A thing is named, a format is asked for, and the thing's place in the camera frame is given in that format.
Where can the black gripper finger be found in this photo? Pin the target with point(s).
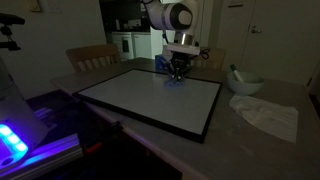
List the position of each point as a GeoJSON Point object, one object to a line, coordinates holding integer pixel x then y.
{"type": "Point", "coordinates": [172, 71]}
{"type": "Point", "coordinates": [183, 72]}

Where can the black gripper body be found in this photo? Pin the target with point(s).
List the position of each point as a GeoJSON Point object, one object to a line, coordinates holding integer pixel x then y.
{"type": "Point", "coordinates": [180, 60]}

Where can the blue cloth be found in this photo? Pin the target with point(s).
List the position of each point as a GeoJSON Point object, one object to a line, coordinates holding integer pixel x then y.
{"type": "Point", "coordinates": [173, 83]}

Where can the black framed whiteboard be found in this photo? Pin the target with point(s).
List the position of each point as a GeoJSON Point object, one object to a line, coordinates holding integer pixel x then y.
{"type": "Point", "coordinates": [150, 100]}

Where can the white robot base blue lights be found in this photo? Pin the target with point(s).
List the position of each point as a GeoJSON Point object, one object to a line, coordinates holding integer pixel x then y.
{"type": "Point", "coordinates": [16, 110]}

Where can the white crumpled cloth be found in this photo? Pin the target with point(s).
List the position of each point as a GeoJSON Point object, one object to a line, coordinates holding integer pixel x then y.
{"type": "Point", "coordinates": [266, 116]}

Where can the white kitchen counter unit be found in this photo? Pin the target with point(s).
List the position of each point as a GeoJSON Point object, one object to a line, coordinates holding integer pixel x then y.
{"type": "Point", "coordinates": [140, 45]}

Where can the green capped white marker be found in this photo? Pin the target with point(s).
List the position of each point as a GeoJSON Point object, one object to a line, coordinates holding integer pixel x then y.
{"type": "Point", "coordinates": [235, 72]}

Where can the grey bowl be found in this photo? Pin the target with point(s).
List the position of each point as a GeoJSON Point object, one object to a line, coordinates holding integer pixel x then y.
{"type": "Point", "coordinates": [246, 87]}

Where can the wooden slatted chair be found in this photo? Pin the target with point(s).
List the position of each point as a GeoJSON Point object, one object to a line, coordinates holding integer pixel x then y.
{"type": "Point", "coordinates": [93, 51]}

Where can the white door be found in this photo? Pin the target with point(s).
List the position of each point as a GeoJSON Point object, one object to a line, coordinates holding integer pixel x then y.
{"type": "Point", "coordinates": [286, 43]}

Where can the red clamp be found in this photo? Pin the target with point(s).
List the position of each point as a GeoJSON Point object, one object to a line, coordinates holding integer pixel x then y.
{"type": "Point", "coordinates": [93, 147]}

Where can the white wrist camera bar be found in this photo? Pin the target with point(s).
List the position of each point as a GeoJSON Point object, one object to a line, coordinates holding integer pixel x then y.
{"type": "Point", "coordinates": [183, 49]}

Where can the aluminium frame rail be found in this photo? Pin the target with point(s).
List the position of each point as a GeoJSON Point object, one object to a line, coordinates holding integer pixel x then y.
{"type": "Point", "coordinates": [60, 150]}

